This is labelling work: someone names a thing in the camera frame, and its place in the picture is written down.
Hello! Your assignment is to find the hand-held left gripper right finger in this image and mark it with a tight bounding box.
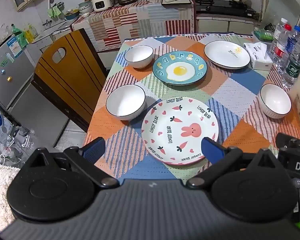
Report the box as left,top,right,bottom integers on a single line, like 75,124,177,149
186,137,282,189

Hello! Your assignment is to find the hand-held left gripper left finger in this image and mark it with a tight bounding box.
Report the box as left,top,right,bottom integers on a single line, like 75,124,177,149
22,137,120,189

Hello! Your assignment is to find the pink bunny print plate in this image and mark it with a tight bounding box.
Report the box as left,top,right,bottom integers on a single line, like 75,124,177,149
141,96,219,166

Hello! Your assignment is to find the white bowl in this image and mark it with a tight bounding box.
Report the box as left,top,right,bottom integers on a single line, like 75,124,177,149
259,83,292,119
105,84,146,121
124,45,154,69

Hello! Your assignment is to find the blue fried egg plate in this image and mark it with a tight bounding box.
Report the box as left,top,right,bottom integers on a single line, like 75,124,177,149
152,51,207,85

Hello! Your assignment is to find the white sun print plate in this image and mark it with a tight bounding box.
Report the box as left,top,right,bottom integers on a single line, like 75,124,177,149
204,41,251,69

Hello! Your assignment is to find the stack of pale bowls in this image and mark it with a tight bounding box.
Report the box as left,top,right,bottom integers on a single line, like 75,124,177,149
77,0,93,14

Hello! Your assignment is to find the wooden chair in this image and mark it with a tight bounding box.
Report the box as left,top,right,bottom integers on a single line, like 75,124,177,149
31,28,108,133

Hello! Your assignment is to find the checked colourful tablecloth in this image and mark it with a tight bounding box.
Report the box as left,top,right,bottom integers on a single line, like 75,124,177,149
84,32,300,180

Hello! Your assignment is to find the white tissue box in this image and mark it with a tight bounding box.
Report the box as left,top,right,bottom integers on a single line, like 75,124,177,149
244,42,273,71

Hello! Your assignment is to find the white fluffy towel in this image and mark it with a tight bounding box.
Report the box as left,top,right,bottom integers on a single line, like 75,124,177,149
0,165,22,233

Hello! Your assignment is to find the grey refrigerator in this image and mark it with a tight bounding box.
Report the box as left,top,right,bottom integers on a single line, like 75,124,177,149
0,34,70,148

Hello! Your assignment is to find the white base cabinet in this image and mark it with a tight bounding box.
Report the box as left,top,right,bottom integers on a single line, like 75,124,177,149
196,16,255,34

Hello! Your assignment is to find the green plastic basket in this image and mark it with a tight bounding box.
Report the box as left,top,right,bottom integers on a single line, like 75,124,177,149
254,24,275,42

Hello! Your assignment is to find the blue label water bottle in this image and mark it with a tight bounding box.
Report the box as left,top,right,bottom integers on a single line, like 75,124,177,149
285,25,300,58

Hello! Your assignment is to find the yellow detergent bottle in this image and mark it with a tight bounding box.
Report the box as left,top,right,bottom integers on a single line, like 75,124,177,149
25,24,38,42

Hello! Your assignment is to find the striped patchwork counter cloth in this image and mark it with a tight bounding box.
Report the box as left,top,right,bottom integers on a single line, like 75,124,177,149
71,0,197,53

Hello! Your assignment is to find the blue basin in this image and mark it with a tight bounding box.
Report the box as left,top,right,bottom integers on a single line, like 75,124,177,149
64,9,80,20

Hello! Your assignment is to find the green detergent bottle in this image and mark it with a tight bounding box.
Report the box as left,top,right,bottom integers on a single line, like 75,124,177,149
11,24,28,48

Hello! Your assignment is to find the clear water bottle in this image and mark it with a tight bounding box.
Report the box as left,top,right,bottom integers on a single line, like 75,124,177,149
269,18,288,55

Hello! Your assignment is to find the green hanging cloth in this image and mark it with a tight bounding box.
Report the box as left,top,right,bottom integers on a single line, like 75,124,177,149
48,5,62,18

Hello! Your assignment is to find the black gas stove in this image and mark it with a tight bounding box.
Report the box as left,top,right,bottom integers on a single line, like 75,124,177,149
194,0,258,20

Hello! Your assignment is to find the white rice cooker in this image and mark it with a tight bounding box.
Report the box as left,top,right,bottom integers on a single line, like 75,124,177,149
91,0,114,12

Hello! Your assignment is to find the white cutting board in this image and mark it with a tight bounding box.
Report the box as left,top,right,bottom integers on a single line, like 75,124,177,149
162,0,192,5

